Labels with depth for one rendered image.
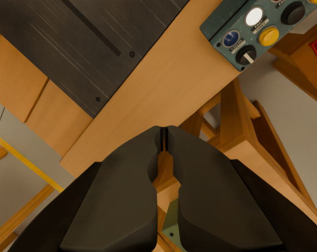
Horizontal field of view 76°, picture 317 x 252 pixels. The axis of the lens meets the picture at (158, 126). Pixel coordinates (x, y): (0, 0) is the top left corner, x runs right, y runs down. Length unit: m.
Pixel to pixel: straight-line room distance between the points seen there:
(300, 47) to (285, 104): 0.92
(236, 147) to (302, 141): 1.06
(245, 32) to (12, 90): 0.54
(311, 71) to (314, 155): 1.12
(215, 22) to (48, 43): 0.32
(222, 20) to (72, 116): 0.39
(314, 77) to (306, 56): 0.05
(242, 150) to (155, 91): 0.23
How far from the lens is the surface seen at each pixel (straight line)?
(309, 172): 1.65
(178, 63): 0.37
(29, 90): 0.59
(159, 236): 0.90
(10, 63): 0.61
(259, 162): 0.50
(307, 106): 1.42
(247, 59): 0.33
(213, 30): 0.32
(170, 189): 0.58
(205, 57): 0.36
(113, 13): 0.40
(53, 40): 0.48
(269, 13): 0.32
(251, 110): 1.10
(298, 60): 0.49
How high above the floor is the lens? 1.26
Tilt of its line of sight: 60 degrees down
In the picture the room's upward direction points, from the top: 148 degrees counter-clockwise
